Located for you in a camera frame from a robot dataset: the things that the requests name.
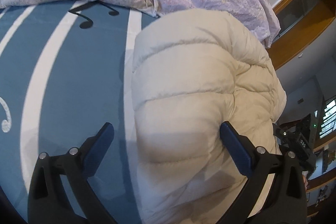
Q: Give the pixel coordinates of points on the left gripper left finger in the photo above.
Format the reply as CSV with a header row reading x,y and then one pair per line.
x,y
48,202

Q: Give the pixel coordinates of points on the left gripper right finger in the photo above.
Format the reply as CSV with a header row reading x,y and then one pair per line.
x,y
274,191

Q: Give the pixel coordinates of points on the beige quilted down jacket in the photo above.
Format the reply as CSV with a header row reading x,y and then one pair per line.
x,y
192,71

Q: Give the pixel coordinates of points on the blue white striped bedsheet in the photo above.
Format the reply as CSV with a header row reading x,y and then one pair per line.
x,y
65,71

